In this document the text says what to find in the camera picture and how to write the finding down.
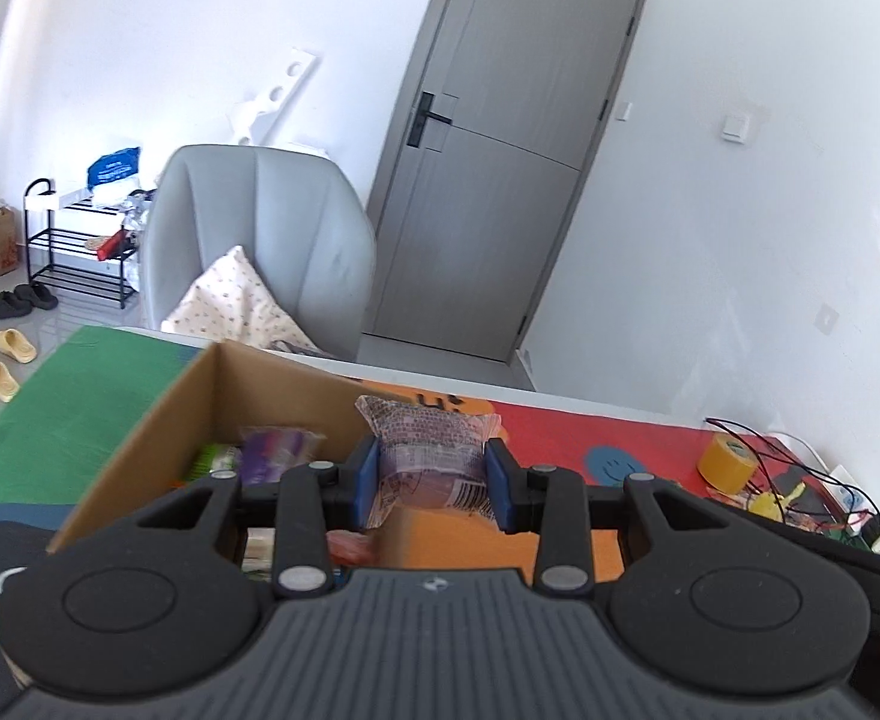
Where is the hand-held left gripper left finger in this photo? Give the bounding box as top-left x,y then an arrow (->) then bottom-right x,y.
132,439 -> 381,599

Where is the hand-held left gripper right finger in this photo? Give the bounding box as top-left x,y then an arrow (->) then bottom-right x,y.
485,439 -> 719,597

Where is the clear packet with dark filling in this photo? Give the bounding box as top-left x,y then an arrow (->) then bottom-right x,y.
355,394 -> 502,530

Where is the purple snack packet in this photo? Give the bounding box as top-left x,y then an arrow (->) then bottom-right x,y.
237,426 -> 328,488

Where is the brown cardboard box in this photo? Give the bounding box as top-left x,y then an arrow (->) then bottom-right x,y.
46,340 -> 505,586

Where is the round green snack packet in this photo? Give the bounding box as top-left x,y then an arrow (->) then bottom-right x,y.
185,442 -> 244,485

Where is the white dotted pillow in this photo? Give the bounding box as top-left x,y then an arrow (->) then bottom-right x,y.
161,245 -> 321,357

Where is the yellow tape roll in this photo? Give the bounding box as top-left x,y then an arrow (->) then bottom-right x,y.
696,435 -> 758,494

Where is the grey upholstered chair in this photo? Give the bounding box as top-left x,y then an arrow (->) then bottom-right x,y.
142,144 -> 377,361

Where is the grey door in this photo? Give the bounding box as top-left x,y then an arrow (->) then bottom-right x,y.
357,0 -> 651,391

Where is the colourful cartoon table mat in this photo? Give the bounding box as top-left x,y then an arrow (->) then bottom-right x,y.
0,324 -> 880,616

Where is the clear plastic bag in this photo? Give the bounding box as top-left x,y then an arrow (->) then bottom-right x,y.
125,191 -> 160,233

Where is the black metal shoe rack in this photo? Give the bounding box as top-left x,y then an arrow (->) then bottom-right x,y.
23,178 -> 141,310

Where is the blue white plastic bag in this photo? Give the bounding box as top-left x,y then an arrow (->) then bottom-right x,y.
86,146 -> 143,192

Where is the white foam board with holes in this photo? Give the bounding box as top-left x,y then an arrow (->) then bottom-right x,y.
226,47 -> 321,147

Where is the black door handle lock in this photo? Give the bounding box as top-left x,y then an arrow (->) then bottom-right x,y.
408,92 -> 456,149

